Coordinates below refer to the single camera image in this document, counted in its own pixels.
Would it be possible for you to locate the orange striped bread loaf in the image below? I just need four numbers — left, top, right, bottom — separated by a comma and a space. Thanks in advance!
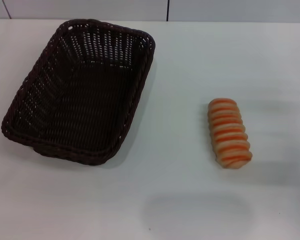
207, 97, 253, 170

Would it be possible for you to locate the dark brown woven basket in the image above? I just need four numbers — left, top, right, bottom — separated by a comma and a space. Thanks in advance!
0, 18, 157, 167

